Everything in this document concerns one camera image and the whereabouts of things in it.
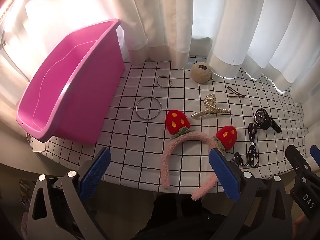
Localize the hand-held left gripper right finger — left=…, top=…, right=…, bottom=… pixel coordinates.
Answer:
left=209, top=148, right=293, bottom=240

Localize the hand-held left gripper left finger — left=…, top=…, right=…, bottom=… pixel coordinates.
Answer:
left=26, top=147, right=112, bottom=240

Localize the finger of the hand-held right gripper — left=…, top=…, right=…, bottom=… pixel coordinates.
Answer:
left=310, top=145, right=320, bottom=168
left=285, top=144, right=318, bottom=180

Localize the pink plastic bin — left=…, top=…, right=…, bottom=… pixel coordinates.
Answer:
left=15, top=19, right=125, bottom=145

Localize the beige fluffy pompom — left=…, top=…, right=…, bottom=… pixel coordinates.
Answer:
left=190, top=62, right=215, bottom=84

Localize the silver bangle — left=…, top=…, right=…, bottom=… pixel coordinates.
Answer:
left=156, top=75, right=172, bottom=88
left=136, top=96, right=162, bottom=120

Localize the person's right hand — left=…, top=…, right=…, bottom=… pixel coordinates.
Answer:
left=294, top=214, right=307, bottom=234

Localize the black dotted ribbon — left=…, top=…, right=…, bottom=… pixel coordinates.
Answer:
left=230, top=122, right=259, bottom=168

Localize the black checked white tablecloth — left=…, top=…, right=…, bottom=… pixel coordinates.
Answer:
left=31, top=55, right=309, bottom=195

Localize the black wristwatch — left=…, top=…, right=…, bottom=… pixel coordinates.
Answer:
left=254, top=108, right=282, bottom=133

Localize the pink strawberry headband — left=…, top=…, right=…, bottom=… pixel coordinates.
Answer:
left=160, top=109, right=238, bottom=201

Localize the white paper tag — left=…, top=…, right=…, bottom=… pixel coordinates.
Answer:
left=27, top=135, right=45, bottom=153

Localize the pearl hair claw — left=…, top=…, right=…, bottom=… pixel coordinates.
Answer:
left=191, top=94, right=231, bottom=118

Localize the closed silver bangle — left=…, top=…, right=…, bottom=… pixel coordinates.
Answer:
left=136, top=96, right=162, bottom=120

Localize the brown metal hair clip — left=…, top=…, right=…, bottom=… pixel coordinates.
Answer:
left=227, top=86, right=246, bottom=98

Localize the white curtain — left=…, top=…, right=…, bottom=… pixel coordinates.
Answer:
left=0, top=0, right=320, bottom=103

